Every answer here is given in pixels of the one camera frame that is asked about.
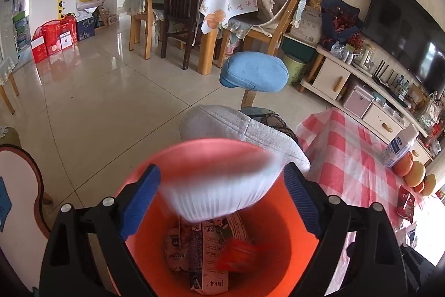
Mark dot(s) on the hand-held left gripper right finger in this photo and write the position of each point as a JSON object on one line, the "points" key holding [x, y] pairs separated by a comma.
{"points": [[302, 203]]}

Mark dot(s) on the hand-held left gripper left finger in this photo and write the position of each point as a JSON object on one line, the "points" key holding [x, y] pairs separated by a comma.
{"points": [[140, 201]]}

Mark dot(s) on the pink plastic bucket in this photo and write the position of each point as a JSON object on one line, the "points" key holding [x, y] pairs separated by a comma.
{"points": [[278, 248]]}

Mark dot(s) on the red snack packet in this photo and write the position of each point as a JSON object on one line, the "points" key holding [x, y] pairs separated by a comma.
{"points": [[240, 255], [405, 203]]}

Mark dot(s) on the crushed carton trash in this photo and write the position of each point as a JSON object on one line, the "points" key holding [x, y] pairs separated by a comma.
{"points": [[208, 262]]}

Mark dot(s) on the red white checkered tablecloth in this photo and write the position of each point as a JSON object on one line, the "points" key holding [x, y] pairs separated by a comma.
{"points": [[337, 151]]}

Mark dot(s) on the red apple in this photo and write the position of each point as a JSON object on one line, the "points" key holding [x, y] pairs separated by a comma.
{"points": [[403, 164]]}

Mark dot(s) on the grey cushioned stool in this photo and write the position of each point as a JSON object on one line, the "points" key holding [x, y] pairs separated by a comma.
{"points": [[226, 124]]}

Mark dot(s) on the white blue snack packet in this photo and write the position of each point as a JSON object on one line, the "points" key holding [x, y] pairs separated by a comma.
{"points": [[407, 234]]}

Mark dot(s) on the white plastic bottle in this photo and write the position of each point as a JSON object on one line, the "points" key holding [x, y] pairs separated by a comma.
{"points": [[398, 145]]}

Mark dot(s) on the silver metal case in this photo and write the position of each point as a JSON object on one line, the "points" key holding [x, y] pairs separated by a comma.
{"points": [[358, 100]]}

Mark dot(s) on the white brown-edged child chair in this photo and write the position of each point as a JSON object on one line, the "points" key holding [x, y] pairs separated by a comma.
{"points": [[17, 185]]}

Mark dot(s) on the white television cabinet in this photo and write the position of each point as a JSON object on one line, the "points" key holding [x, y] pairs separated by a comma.
{"points": [[330, 77]]}

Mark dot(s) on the small yellow pear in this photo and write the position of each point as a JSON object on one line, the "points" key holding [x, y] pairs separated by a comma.
{"points": [[430, 185]]}

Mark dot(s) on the green waste bin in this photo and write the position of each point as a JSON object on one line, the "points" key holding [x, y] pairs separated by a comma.
{"points": [[293, 67]]}

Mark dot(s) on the blue cushioned stool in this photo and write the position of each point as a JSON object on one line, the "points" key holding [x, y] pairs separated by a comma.
{"points": [[255, 71]]}

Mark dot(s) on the black router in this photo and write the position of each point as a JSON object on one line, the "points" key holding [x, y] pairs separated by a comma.
{"points": [[386, 74]]}

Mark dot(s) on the clear plastic bag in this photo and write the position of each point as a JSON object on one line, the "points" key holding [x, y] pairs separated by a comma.
{"points": [[429, 112]]}

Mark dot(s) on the white electric kettle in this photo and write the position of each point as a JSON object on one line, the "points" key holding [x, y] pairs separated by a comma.
{"points": [[363, 57]]}

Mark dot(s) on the white paper bag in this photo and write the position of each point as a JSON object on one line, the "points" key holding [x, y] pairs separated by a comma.
{"points": [[309, 25]]}

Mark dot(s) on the blue gift bag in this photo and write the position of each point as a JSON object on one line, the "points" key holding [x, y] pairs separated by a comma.
{"points": [[85, 28]]}

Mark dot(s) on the stool with lace cover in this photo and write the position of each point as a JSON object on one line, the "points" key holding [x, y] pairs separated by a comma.
{"points": [[7, 74]]}

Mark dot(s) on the red gift bag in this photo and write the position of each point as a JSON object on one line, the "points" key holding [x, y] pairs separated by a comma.
{"points": [[54, 37]]}

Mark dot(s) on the dark blue flower bouquet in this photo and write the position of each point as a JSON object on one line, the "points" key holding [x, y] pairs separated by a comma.
{"points": [[342, 22]]}

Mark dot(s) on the wooden chair with cream cover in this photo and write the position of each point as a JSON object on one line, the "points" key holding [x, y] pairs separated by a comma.
{"points": [[278, 4]]}

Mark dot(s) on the black television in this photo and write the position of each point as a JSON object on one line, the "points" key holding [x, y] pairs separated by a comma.
{"points": [[406, 32]]}

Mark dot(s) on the green storage bins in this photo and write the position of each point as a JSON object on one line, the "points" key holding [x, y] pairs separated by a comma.
{"points": [[21, 31]]}

